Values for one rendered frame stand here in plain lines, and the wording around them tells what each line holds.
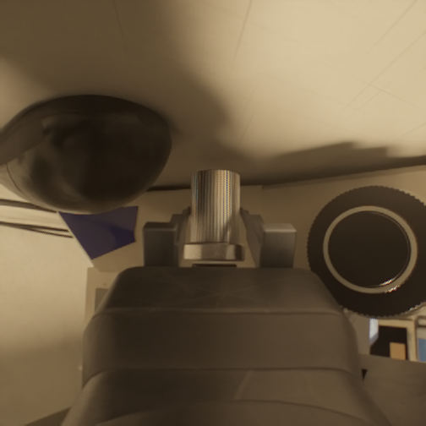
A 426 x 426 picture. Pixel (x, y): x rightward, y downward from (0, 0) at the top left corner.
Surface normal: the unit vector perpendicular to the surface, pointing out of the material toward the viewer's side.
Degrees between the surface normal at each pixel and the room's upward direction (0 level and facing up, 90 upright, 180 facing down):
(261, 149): 0
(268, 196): 90
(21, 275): 90
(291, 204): 90
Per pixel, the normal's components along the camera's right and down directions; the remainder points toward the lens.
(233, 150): -0.01, 0.99
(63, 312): 0.83, -0.07
